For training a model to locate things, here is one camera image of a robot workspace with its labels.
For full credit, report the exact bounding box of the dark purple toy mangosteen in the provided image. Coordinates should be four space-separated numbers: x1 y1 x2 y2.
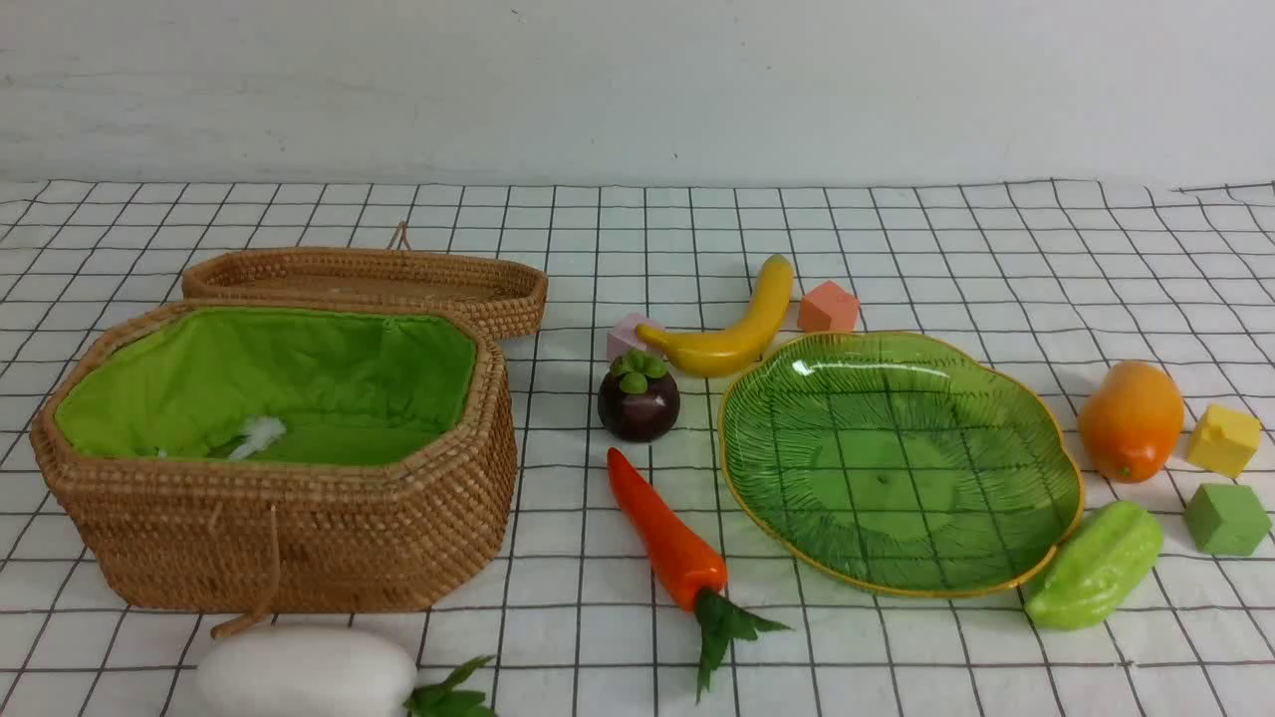
597 350 681 443

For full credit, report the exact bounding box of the yellow toy banana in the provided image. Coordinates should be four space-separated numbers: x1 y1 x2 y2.
635 255 794 379

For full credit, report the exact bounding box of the orange toy carrot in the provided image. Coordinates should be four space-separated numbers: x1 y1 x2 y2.
607 447 788 699

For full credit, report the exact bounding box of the white toy radish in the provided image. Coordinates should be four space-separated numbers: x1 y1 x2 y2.
195 624 497 717

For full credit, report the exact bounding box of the orange toy mango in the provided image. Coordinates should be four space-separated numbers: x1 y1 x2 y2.
1077 361 1184 484

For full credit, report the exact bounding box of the light green toy gourd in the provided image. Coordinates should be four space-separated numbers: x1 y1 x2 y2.
1025 500 1164 632

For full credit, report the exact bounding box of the pink foam cube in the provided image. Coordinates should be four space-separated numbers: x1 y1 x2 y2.
607 313 663 361

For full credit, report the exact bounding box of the woven rattan basket lid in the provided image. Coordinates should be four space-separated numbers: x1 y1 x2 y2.
181 223 548 339

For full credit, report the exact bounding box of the orange foam cube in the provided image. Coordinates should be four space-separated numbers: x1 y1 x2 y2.
797 281 861 333

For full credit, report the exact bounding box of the green leaf-shaped glass plate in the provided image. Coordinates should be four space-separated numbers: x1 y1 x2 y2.
717 332 1088 598

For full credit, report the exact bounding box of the woven rattan basket green lining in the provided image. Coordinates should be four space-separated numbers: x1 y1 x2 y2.
29 299 519 614

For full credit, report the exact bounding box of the yellow foam cube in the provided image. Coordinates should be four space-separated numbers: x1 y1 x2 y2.
1184 403 1262 478

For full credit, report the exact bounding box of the green foam cube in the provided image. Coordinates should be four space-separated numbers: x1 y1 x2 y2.
1184 484 1272 558

